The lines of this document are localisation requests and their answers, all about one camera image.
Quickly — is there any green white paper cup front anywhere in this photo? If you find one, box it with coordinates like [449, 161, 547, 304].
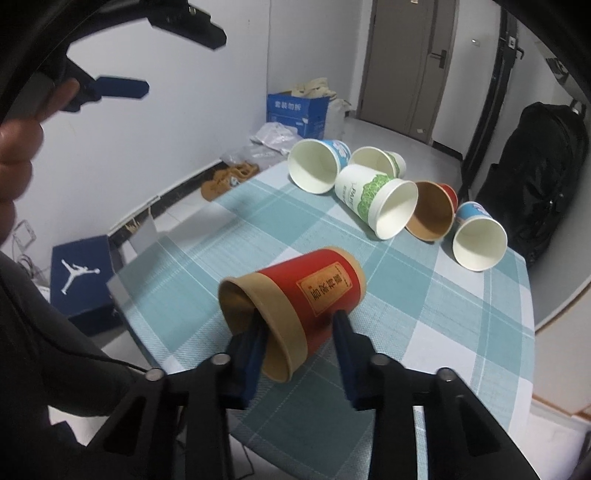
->
[335, 164, 419, 240]

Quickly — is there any green white paper cup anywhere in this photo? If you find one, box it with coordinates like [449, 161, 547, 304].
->
[349, 146, 407, 179]
[335, 164, 419, 240]

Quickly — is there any small red paper cup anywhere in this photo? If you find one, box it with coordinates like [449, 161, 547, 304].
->
[406, 181, 459, 242]

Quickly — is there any blue white paper cup right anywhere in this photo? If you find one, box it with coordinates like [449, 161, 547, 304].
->
[452, 201, 508, 272]

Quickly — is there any blue white paper cup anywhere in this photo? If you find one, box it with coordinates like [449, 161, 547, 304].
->
[452, 201, 508, 272]
[287, 139, 352, 195]

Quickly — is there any green white paper cup rear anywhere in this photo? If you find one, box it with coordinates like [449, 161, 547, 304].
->
[349, 146, 407, 179]

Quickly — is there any person's left hand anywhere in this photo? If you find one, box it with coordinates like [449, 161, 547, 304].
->
[0, 79, 79, 243]

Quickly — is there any white plastic parcel bag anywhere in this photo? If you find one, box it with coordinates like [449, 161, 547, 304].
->
[250, 122, 301, 156]

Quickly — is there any blue cardboard box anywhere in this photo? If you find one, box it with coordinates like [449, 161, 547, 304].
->
[266, 92, 329, 140]

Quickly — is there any grey plastic parcel bag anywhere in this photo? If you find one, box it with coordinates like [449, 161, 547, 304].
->
[221, 144, 287, 171]

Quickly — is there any brown shoe front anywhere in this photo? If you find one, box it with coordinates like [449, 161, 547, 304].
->
[200, 169, 240, 202]

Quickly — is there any brown shoe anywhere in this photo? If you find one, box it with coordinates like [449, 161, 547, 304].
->
[200, 169, 240, 202]
[228, 162, 259, 183]

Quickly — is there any brown shoe rear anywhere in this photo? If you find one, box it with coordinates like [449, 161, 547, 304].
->
[228, 162, 259, 183]

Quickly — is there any blue Jordan shoe box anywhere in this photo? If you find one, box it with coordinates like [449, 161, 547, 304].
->
[50, 235, 121, 336]

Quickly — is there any grey door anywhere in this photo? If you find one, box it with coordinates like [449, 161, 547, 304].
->
[359, 0, 459, 143]

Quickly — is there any black backpack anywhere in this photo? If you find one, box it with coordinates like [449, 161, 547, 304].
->
[476, 102, 589, 266]

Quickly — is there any black door handle lock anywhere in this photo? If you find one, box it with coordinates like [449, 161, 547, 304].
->
[430, 49, 448, 69]

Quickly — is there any black sliding door frame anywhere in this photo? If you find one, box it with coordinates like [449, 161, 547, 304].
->
[458, 8, 525, 201]

